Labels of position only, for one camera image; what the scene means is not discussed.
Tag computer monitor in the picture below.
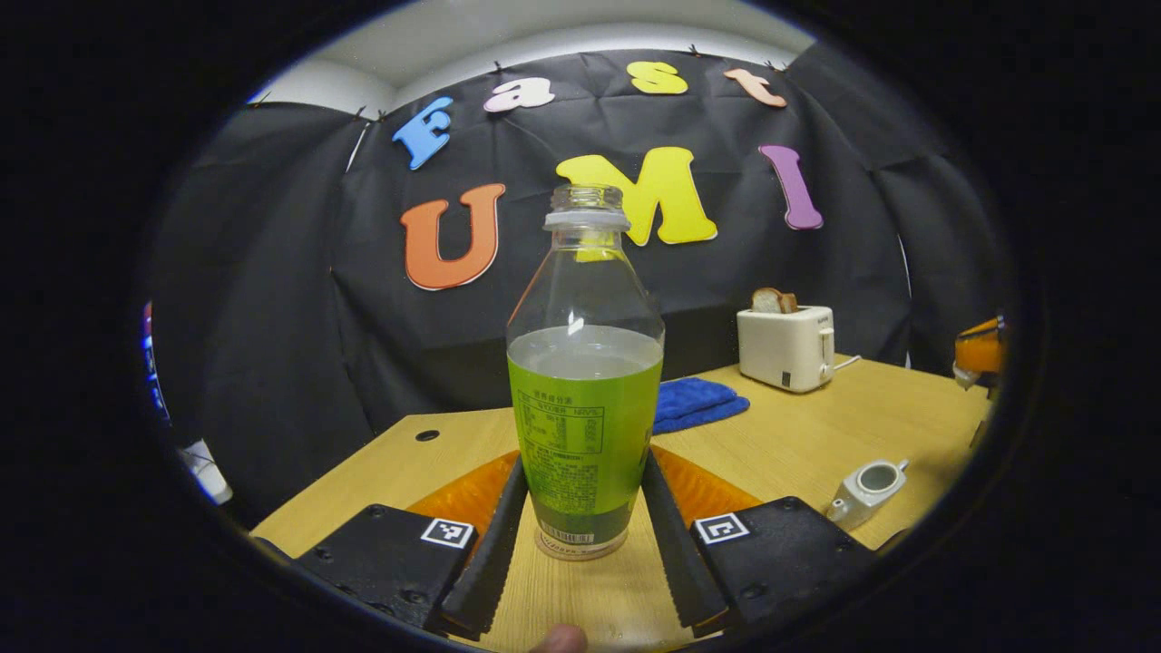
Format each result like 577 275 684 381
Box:
139 302 171 425

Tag white object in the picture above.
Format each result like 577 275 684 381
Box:
179 440 234 505

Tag white toaster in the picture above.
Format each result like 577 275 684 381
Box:
737 306 836 394

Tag white teacup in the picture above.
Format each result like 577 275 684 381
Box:
825 458 911 532

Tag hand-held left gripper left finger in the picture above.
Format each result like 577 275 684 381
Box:
251 451 531 642

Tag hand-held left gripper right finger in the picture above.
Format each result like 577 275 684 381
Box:
640 444 912 638

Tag green label water bottle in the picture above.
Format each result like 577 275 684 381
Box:
506 183 666 561

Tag black backdrop cloth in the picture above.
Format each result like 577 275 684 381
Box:
145 45 1012 527

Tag blue towel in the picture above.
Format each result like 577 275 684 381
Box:
651 377 752 436

